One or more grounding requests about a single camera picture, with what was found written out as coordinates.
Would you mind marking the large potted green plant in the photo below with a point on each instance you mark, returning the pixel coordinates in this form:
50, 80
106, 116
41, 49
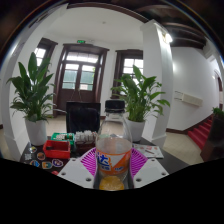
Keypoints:
140, 96
33, 90

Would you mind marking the dark wooden tea tray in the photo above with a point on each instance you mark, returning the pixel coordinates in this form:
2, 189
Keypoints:
85, 148

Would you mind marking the white teacup set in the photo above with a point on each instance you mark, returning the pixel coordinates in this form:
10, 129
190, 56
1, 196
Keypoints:
85, 136

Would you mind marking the red carpeted staircase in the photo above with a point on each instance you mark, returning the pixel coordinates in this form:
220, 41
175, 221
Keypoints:
200, 133

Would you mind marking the white wall-mounted unit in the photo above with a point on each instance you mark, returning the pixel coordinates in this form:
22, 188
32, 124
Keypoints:
190, 99

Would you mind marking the clear orange-labelled drink bottle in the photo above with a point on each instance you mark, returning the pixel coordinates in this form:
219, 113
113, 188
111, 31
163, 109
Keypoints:
113, 146

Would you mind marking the green flat box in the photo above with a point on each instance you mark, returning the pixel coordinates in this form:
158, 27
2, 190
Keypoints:
61, 136

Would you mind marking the green exit sign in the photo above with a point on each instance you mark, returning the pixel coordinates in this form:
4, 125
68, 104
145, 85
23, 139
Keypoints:
81, 41

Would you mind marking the red plastic box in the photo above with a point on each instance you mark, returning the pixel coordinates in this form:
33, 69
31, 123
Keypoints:
56, 150

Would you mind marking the colourful round sticker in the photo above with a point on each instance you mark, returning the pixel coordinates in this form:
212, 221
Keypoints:
57, 162
40, 155
34, 163

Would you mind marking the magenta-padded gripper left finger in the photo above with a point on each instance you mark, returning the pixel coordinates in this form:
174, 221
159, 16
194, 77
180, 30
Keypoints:
75, 171

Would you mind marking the black chair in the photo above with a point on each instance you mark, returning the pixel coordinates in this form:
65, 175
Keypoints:
83, 116

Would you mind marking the dark-framed window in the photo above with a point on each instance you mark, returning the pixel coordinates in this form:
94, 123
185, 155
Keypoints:
128, 65
40, 52

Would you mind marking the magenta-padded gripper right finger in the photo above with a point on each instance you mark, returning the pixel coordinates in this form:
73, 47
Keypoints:
151, 171

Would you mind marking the dark wooden double door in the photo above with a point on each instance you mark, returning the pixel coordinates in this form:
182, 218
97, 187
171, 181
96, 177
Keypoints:
80, 73

